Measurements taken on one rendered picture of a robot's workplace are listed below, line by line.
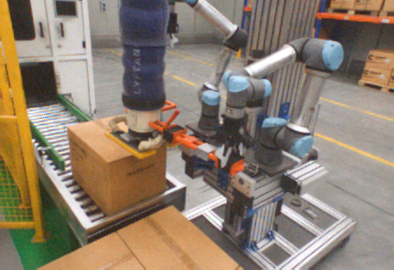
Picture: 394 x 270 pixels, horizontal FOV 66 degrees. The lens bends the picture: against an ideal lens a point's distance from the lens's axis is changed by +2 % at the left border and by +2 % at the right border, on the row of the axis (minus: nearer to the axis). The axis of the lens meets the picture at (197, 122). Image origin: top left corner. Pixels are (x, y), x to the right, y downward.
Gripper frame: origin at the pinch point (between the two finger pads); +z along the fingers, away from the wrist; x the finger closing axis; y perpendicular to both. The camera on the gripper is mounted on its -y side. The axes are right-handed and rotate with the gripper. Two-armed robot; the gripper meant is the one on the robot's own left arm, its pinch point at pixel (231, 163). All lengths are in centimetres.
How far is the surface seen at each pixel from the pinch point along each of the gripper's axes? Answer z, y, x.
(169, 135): -0.7, 33.6, 5.6
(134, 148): 11, 51, 13
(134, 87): -19, 55, 10
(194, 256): 66, 17, -2
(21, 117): 20, 143, 37
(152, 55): -35, 50, 3
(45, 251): 121, 129, 38
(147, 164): 36, 68, -7
